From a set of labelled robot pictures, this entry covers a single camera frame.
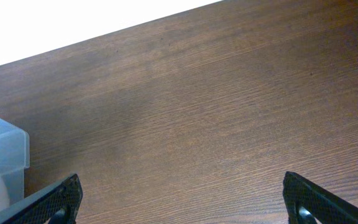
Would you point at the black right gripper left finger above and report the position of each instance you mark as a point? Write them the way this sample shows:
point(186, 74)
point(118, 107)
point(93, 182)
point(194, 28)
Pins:
point(56, 203)

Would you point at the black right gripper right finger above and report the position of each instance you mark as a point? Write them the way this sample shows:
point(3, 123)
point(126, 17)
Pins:
point(307, 202)

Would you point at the clear plastic storage bin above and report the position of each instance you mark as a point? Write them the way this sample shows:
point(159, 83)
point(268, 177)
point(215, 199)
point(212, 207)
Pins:
point(14, 159)

